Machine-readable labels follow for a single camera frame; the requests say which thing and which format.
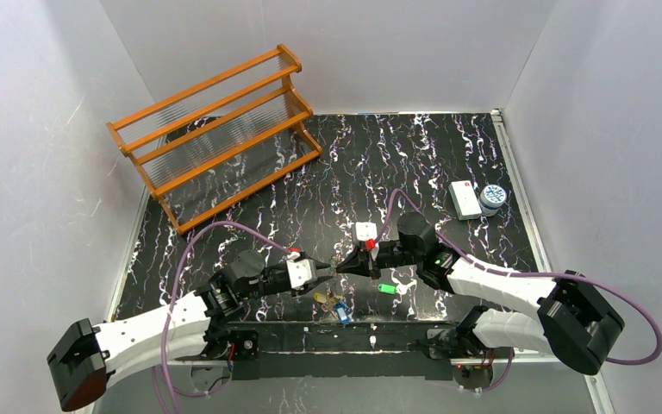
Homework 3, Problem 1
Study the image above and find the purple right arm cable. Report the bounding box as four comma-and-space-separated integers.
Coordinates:
376, 188, 662, 395

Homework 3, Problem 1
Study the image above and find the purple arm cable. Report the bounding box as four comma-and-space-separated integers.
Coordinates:
151, 221, 301, 414
376, 188, 662, 395

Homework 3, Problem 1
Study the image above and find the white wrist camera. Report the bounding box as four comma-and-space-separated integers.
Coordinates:
285, 248, 317, 291
352, 222, 378, 252

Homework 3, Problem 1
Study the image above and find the orange wooden shelf rack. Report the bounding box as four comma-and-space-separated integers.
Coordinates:
106, 44, 323, 235

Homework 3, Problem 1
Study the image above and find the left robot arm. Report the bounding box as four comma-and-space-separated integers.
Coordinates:
47, 251, 330, 412

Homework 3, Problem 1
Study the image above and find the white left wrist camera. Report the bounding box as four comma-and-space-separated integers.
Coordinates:
285, 248, 317, 291

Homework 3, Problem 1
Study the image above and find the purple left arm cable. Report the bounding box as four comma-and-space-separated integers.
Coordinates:
151, 221, 301, 414

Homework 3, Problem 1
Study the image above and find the loose green key tag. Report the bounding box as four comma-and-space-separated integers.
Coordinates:
377, 284, 409, 296

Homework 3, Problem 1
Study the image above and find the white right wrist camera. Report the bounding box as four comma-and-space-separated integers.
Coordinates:
352, 222, 378, 252

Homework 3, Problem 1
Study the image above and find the white green small box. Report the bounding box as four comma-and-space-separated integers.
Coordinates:
448, 180, 482, 221

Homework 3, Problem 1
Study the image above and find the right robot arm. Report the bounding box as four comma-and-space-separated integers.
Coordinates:
336, 213, 624, 375

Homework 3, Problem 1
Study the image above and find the blue white round tin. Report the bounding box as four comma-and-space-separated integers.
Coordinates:
478, 185, 508, 216

